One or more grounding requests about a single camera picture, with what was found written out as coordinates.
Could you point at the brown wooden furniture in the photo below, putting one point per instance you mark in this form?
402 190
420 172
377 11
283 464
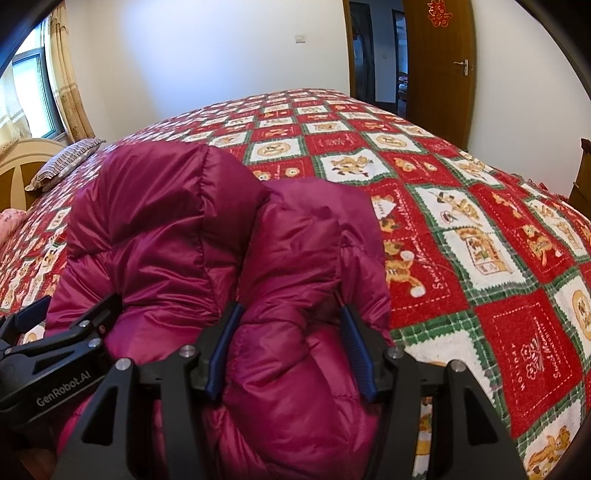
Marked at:
582 180

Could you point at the red checked printed blanket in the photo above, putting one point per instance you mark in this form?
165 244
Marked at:
461 240

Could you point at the magenta down jacket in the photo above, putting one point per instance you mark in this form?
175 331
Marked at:
194 258

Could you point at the pink floral pillow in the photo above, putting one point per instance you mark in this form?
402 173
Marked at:
10 226

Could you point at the beige wooden headboard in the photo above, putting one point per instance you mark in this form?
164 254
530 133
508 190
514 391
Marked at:
23 170

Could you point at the window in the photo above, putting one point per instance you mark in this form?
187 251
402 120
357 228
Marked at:
32 92

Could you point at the beige patterned curtain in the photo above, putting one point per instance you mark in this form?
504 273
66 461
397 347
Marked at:
69 83

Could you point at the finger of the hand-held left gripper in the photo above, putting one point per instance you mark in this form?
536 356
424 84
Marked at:
87 327
32 316

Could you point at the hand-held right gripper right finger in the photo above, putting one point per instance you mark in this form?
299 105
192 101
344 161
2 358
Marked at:
358 357

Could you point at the brown wooden door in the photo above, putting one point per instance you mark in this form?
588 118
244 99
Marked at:
438 78

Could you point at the grey striped pillow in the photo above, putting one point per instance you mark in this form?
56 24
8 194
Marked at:
64 164

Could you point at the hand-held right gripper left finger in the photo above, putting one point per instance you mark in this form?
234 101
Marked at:
222 350

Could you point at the red paper door decoration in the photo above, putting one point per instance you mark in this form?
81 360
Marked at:
439 11

